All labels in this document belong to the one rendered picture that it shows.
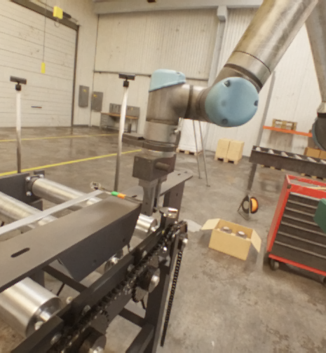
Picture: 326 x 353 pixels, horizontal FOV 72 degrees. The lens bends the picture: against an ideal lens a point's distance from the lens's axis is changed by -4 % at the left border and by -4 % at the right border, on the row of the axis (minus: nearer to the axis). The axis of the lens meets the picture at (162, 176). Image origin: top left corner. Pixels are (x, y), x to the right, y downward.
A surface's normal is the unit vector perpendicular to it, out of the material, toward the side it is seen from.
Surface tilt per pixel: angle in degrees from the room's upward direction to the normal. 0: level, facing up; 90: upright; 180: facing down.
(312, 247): 90
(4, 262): 0
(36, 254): 0
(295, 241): 90
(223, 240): 90
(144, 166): 90
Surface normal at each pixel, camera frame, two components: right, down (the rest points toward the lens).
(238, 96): 0.03, 0.28
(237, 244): -0.44, 0.18
